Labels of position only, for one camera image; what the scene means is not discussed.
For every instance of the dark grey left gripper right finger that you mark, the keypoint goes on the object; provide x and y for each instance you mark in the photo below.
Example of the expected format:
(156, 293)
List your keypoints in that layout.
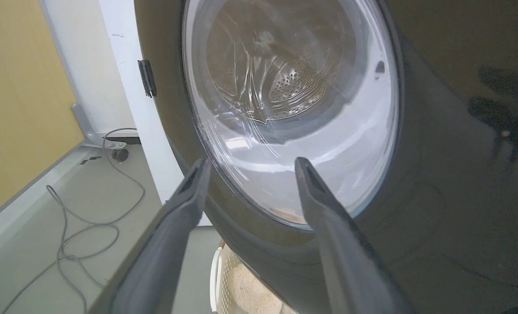
(350, 261)

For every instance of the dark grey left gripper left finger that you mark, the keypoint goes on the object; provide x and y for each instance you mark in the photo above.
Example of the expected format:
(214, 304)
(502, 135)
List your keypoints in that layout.
(162, 248)

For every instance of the dark round washing machine door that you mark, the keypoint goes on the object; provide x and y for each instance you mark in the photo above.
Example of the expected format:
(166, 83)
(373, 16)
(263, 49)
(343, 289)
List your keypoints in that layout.
(416, 196)

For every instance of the white washing machine body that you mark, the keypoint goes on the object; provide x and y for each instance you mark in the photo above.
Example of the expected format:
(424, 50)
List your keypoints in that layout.
(141, 113)

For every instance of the black door hinge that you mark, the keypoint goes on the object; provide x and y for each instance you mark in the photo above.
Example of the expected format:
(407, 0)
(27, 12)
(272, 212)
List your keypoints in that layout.
(147, 78)

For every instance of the white laundry basket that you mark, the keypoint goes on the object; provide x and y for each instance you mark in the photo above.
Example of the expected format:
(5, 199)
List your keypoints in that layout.
(220, 279)

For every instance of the cream fluffy plush toy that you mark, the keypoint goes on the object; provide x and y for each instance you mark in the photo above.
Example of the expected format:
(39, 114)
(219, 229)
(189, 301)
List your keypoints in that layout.
(252, 292)

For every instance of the black round caster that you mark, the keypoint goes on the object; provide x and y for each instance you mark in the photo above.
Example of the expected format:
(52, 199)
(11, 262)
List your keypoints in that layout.
(120, 155)

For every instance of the grey metal leg bracket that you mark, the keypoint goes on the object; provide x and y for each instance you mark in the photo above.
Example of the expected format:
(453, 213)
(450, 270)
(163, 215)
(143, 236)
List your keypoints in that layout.
(86, 126)

